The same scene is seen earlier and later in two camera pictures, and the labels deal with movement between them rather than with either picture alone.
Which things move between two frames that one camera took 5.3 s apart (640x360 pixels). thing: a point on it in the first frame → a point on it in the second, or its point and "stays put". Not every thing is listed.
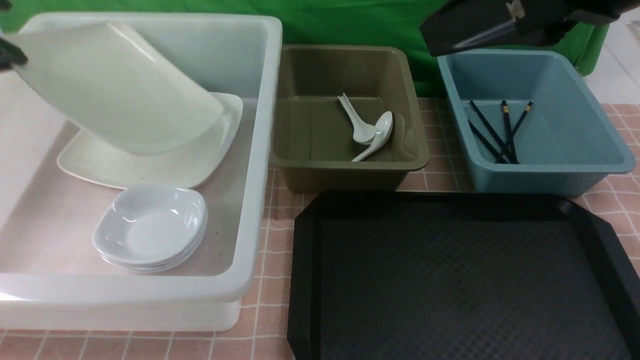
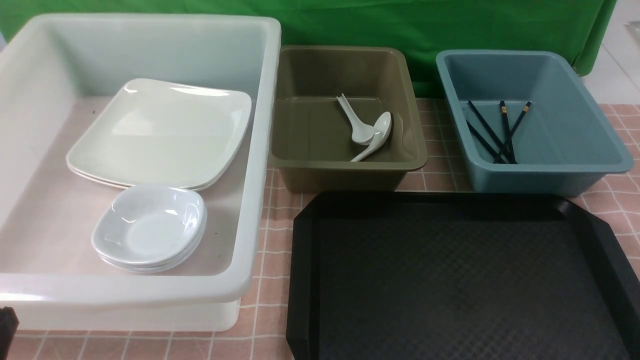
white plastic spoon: (363, 133) stays put
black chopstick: (529, 104) stays put
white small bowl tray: (149, 228) stays put
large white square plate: (111, 91) → (156, 131)
